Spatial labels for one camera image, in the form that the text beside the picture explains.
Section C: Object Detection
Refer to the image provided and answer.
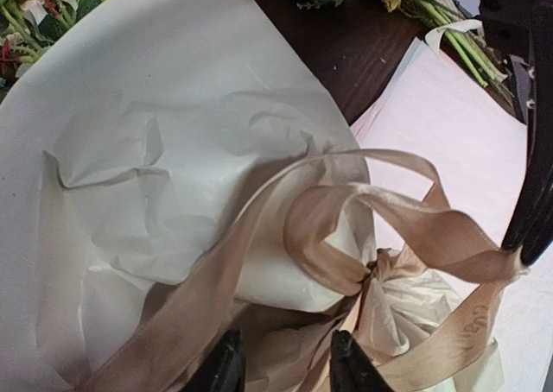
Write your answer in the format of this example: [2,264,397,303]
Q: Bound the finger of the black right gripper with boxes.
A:
[502,0,552,265]

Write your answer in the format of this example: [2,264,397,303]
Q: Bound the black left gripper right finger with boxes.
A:
[330,331,393,392]

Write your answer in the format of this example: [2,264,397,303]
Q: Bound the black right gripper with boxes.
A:
[480,0,552,120]

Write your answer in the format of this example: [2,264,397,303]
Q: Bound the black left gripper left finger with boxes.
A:
[181,330,246,392]

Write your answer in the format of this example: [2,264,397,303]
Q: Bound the beige ribbon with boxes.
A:
[79,150,526,391]

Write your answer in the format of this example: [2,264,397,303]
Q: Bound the pile of fake flowers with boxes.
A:
[296,0,512,99]

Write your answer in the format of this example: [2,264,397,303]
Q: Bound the cream ribbon on flower pile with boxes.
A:
[424,19,483,56]

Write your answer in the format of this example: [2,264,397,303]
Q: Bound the stack of pastel paper sheets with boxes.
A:
[352,40,552,391]

